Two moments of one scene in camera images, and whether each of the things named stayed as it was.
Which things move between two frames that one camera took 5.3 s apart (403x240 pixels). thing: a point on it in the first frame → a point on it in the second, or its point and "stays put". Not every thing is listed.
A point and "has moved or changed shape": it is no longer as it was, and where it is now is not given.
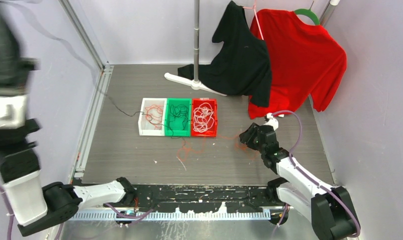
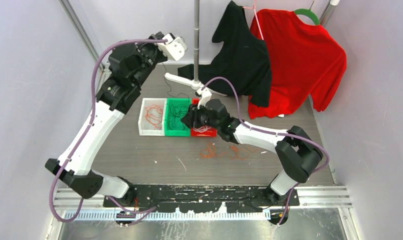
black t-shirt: (242, 67) stays put
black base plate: (202, 198) stays put
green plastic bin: (178, 117) stays put
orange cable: (182, 152) → (238, 153)
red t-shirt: (305, 59) stays put
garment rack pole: (196, 40) stays put
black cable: (178, 111) has moved or changed shape
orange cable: (154, 115) stays put
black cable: (95, 76) → (169, 86)
